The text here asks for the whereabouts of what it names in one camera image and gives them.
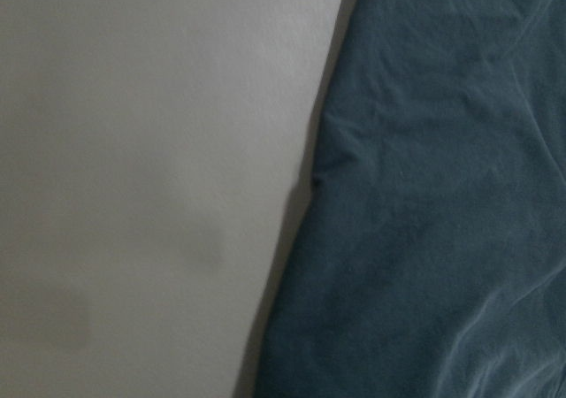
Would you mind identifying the black graphic t-shirt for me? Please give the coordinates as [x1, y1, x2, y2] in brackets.
[255, 0, 565, 397]

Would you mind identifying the brown paper table cover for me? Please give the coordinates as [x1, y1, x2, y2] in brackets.
[1, 0, 355, 397]

